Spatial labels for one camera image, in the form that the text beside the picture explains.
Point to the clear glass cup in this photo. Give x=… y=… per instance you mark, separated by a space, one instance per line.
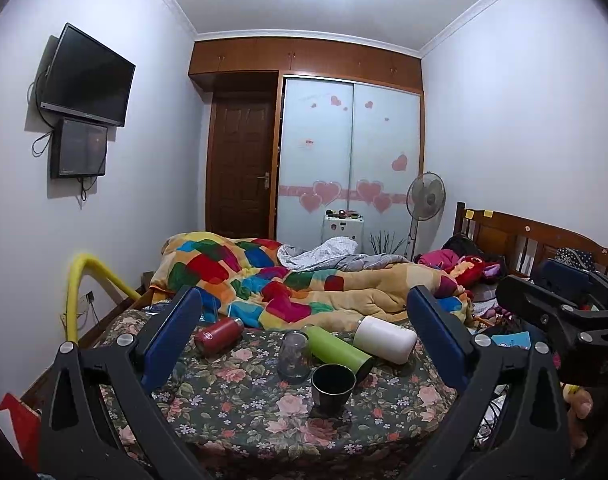
x=294 y=357

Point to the yellow padded rail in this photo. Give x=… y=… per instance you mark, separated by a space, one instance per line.
x=81 y=285

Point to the red thermos bottle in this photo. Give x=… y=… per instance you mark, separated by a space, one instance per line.
x=216 y=336

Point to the black cup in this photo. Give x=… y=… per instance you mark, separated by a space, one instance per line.
x=333 y=390

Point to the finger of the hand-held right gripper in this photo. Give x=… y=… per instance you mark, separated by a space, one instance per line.
x=528 y=302
x=561 y=274

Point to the colourful patchwork quilt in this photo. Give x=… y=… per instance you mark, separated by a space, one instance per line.
x=264 y=287

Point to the wooden headboard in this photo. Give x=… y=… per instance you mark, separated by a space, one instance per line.
x=518 y=237

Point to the brown wooden door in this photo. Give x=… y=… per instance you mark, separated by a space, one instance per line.
x=239 y=167

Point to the pink cloth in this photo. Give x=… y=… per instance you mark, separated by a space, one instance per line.
x=438 y=258

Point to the green thermos bottle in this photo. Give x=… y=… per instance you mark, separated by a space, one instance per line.
x=336 y=349

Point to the white thermos bottle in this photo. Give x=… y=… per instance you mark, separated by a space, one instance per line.
x=386 y=337

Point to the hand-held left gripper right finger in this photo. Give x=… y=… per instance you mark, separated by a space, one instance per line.
x=437 y=347

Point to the small wall monitor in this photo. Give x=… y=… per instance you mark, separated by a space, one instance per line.
x=79 y=147

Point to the blue booklet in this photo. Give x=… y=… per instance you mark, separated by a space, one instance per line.
x=512 y=341

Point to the black bag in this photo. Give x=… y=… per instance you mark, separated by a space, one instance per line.
x=463 y=245

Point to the floral bed sheet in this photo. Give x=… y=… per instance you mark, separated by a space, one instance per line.
x=244 y=405

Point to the white appliance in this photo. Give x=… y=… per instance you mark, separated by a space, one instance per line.
x=341 y=232

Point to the person's right hand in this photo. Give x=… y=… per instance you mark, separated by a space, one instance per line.
x=581 y=410

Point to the red box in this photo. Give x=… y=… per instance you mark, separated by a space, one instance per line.
x=19 y=425

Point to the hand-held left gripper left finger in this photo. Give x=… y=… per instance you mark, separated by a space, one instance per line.
x=170 y=342

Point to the polka dot bag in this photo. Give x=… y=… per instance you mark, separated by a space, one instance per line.
x=576 y=257

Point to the red plush toy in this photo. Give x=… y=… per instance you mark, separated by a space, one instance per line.
x=471 y=270

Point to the large wall television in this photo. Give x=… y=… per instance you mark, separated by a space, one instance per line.
x=86 y=77

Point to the wooden overhead cabinet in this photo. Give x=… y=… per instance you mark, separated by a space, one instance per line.
x=304 y=62

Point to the standing fan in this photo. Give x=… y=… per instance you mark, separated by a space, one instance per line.
x=425 y=197

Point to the grey crumpled sheet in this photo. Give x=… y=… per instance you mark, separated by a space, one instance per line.
x=324 y=255

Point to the white sliding wardrobe with hearts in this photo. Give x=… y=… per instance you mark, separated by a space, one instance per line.
x=349 y=160

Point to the dark twig plant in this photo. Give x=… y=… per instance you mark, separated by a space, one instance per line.
x=383 y=243

